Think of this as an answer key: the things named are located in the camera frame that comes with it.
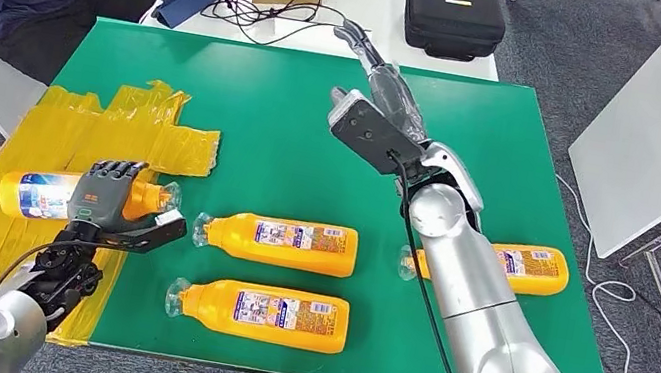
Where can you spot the black carrying case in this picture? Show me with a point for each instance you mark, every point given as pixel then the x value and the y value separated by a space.
pixel 452 20

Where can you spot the orange detergent bottle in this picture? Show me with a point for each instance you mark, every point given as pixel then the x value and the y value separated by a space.
pixel 531 272
pixel 279 334
pixel 292 252
pixel 33 196

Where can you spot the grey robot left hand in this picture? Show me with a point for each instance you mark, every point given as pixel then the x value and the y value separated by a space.
pixel 101 193

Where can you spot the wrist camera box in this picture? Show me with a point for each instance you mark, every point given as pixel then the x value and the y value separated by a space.
pixel 366 130
pixel 151 234

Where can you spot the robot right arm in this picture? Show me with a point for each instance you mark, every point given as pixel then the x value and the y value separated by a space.
pixel 470 275

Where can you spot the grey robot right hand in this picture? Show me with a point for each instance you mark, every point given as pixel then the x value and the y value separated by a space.
pixel 395 98

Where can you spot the green table mat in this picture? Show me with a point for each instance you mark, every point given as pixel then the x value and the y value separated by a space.
pixel 287 124

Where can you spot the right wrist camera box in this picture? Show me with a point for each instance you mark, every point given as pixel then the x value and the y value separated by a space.
pixel 366 130

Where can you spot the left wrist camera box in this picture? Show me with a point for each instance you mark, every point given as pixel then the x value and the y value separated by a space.
pixel 151 234

